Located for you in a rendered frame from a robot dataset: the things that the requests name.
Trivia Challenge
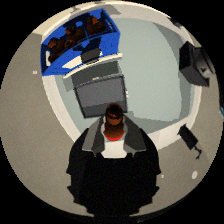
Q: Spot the blue divided crate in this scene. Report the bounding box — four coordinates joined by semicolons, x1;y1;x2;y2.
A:
40;8;120;76

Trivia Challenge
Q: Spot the brown bottle with red label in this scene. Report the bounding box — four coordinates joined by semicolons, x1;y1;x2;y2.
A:
103;103;125;141

